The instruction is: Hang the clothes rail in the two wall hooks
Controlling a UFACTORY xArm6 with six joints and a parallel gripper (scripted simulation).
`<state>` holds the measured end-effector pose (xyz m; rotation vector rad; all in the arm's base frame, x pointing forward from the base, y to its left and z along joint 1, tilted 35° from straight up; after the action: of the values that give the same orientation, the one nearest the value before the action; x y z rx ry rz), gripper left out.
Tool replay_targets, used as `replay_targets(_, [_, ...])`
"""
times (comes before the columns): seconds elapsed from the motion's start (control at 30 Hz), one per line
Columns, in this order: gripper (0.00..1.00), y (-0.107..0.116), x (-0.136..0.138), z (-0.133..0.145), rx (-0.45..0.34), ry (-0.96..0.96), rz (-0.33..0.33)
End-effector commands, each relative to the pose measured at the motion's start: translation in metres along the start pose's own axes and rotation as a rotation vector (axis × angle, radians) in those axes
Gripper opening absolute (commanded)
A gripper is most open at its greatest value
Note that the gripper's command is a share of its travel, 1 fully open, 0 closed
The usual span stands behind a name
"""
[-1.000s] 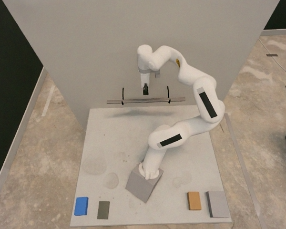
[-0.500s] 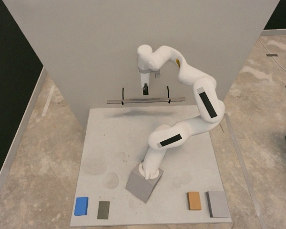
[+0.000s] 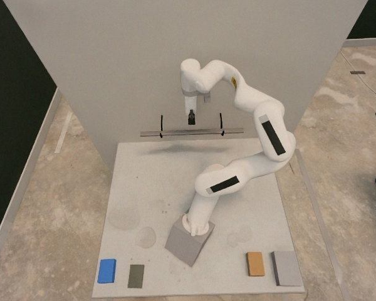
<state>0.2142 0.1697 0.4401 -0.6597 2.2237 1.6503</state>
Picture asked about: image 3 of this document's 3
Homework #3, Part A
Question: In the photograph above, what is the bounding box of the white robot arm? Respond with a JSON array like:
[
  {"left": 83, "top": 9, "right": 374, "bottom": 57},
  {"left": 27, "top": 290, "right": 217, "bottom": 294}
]
[{"left": 180, "top": 59, "right": 296, "bottom": 236}]

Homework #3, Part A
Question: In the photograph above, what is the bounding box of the small orange rectangular block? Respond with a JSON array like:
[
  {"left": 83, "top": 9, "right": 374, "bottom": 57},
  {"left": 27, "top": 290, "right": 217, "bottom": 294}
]
[{"left": 246, "top": 251, "right": 265, "bottom": 277}]

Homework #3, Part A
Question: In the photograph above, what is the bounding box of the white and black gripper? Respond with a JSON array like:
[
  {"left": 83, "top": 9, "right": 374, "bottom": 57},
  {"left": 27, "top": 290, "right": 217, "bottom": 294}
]
[{"left": 182, "top": 93, "right": 197, "bottom": 125}]

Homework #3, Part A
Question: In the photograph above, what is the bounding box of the blue rectangular block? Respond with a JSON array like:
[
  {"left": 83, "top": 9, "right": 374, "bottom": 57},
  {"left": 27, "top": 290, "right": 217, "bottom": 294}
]
[{"left": 97, "top": 258, "right": 117, "bottom": 284}]

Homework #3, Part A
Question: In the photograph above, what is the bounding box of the grey bar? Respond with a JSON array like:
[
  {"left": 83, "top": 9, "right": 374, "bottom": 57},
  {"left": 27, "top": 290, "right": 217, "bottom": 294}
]
[{"left": 140, "top": 128, "right": 244, "bottom": 137}]

